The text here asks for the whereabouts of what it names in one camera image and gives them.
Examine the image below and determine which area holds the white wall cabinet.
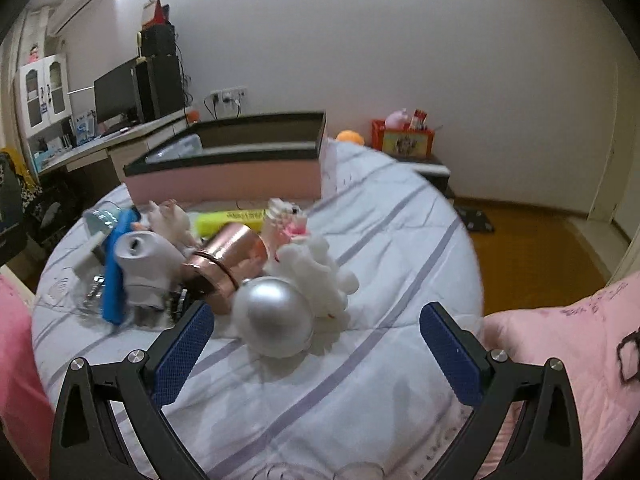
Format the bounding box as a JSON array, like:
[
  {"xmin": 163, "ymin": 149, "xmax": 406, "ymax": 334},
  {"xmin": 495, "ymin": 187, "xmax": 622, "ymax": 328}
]
[{"xmin": 16, "ymin": 54, "xmax": 72, "ymax": 139}]

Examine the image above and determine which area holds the silver ball white plush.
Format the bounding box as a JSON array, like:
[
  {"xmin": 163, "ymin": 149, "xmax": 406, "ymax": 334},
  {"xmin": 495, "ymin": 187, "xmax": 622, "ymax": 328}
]
[{"xmin": 231, "ymin": 235, "xmax": 359, "ymax": 359}]

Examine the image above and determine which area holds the wall power strip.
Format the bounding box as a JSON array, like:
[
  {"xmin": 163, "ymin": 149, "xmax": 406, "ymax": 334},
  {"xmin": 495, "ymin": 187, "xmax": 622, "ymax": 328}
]
[{"xmin": 208, "ymin": 87, "xmax": 247, "ymax": 104}]

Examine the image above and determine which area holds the yellow tube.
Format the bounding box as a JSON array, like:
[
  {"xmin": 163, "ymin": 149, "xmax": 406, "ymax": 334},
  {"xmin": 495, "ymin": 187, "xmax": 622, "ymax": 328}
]
[{"xmin": 194, "ymin": 209, "xmax": 266, "ymax": 237}]

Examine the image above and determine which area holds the pink white block figure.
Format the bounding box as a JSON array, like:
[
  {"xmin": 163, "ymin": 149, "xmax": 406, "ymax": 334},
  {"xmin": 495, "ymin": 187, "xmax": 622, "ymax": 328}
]
[{"xmin": 260, "ymin": 198, "xmax": 309, "ymax": 261}]

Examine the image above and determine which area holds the pig plush doll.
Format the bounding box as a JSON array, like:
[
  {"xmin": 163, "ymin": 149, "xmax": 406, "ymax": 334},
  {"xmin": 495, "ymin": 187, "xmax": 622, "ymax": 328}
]
[{"xmin": 146, "ymin": 200, "xmax": 200, "ymax": 250}]

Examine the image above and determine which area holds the orange octopus plush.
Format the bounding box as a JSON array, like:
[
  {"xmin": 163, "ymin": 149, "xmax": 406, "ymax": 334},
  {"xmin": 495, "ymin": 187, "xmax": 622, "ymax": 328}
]
[{"xmin": 335, "ymin": 130, "xmax": 366, "ymax": 146}]

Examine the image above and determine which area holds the teal mouse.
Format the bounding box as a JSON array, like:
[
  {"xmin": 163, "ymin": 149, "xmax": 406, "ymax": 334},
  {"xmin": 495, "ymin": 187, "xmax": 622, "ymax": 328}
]
[{"xmin": 82, "ymin": 200, "xmax": 120, "ymax": 236}]

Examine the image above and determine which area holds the black speaker box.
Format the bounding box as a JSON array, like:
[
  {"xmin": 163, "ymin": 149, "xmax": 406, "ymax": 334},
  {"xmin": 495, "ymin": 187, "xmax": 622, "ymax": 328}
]
[{"xmin": 138, "ymin": 23, "xmax": 177, "ymax": 58}]

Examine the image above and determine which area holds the white desk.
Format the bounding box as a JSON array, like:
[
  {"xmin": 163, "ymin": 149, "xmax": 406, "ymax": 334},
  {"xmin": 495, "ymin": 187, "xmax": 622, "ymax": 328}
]
[{"xmin": 38, "ymin": 107, "xmax": 200, "ymax": 183}]

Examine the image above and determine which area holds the black computer monitor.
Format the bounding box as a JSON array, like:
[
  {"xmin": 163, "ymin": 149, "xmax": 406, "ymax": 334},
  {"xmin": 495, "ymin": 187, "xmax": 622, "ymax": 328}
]
[{"xmin": 93, "ymin": 58, "xmax": 137, "ymax": 124}]

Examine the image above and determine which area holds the striped white bedsheet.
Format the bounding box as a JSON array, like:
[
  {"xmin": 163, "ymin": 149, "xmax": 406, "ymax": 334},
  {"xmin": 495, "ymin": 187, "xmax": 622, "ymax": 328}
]
[{"xmin": 31, "ymin": 136, "xmax": 484, "ymax": 480}]

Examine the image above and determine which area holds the low black white bench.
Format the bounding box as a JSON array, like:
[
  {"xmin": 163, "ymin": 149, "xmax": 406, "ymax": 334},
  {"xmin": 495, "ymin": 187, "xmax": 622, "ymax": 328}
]
[{"xmin": 396, "ymin": 155, "xmax": 456, "ymax": 200}]

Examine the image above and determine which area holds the pink black storage box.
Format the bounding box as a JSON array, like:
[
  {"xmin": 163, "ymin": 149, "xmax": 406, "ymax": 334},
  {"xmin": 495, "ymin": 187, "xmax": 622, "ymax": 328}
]
[{"xmin": 124, "ymin": 112, "xmax": 326, "ymax": 205}]

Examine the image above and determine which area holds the red toy crate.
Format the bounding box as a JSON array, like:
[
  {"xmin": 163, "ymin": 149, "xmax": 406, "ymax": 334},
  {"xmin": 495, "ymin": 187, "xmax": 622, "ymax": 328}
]
[{"xmin": 371, "ymin": 119, "xmax": 435, "ymax": 158}]

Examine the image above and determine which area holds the white air conditioner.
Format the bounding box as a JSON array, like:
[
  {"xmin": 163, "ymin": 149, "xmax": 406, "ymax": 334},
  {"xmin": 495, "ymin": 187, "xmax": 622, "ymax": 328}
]
[{"xmin": 47, "ymin": 0, "xmax": 100, "ymax": 37}]

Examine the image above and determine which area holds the pink quilt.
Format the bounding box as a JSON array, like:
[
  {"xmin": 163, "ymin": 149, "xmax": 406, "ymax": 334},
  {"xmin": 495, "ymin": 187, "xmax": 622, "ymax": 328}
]
[{"xmin": 482, "ymin": 273, "xmax": 639, "ymax": 479}]

